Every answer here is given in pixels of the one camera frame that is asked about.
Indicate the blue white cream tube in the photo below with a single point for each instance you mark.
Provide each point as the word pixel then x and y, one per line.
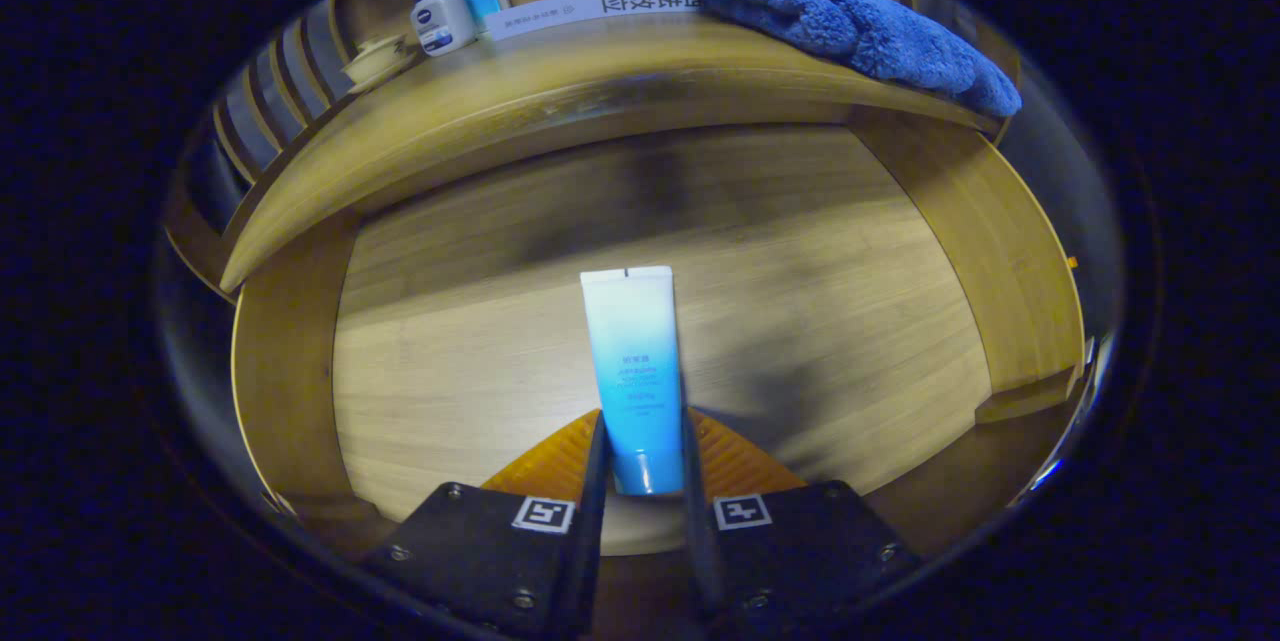
pixel 630 361

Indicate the wooden countertop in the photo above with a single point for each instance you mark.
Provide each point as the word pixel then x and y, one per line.
pixel 560 71

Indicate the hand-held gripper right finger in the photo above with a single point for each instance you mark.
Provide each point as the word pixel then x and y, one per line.
pixel 700 541

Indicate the beige lidded teacup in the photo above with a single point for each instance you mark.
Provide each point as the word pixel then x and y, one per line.
pixel 375 61

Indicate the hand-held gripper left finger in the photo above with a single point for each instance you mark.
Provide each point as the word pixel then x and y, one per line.
pixel 592 521

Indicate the flat white book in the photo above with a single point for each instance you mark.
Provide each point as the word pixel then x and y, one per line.
pixel 590 9

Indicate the white lotion bottle blue cap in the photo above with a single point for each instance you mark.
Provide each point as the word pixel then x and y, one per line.
pixel 442 21

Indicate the blue folded towel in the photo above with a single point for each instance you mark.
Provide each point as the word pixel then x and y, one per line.
pixel 850 21

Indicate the wooden drawer with black knob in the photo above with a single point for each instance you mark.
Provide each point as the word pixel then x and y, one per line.
pixel 500 351

